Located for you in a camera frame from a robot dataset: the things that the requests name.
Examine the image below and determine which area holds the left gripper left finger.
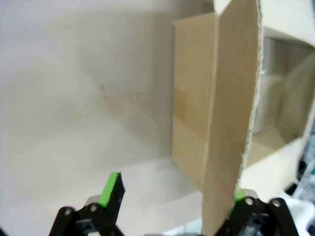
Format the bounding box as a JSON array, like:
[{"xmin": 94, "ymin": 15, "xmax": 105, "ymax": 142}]
[{"xmin": 49, "ymin": 171, "xmax": 128, "ymax": 236}]

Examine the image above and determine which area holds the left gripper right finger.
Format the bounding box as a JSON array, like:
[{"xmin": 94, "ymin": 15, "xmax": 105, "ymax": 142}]
[{"xmin": 216, "ymin": 187, "xmax": 300, "ymax": 236}]

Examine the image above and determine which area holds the brown cardboard shipping box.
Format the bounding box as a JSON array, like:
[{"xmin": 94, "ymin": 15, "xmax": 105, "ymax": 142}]
[{"xmin": 171, "ymin": 0, "xmax": 315, "ymax": 236}]

